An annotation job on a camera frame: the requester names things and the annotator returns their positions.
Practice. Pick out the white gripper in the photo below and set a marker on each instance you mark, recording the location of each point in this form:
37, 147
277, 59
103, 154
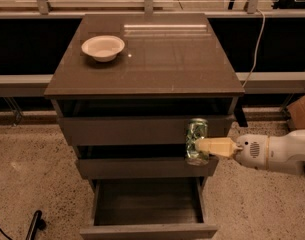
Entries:
252, 151

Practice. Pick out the green soda can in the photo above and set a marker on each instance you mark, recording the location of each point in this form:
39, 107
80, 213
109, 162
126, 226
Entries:
197, 129

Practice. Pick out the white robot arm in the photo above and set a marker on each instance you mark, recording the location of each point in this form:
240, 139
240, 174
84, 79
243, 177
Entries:
283, 154

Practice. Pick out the grey middle drawer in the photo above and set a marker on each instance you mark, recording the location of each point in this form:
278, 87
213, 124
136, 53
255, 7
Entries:
139, 161

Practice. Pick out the grey drawer cabinet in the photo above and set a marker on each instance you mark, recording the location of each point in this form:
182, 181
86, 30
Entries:
164, 55

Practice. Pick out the grey open bottom drawer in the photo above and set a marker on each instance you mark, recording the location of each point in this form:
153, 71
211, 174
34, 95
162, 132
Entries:
148, 209

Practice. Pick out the grey top drawer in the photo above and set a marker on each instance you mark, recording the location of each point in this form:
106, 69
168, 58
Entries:
124, 120

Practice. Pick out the cardboard box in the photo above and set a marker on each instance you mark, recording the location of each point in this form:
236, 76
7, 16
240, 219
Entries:
297, 113

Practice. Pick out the white bowl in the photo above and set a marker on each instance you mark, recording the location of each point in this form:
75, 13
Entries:
103, 48

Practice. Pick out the metal railing frame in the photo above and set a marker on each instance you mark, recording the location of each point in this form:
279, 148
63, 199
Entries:
264, 43

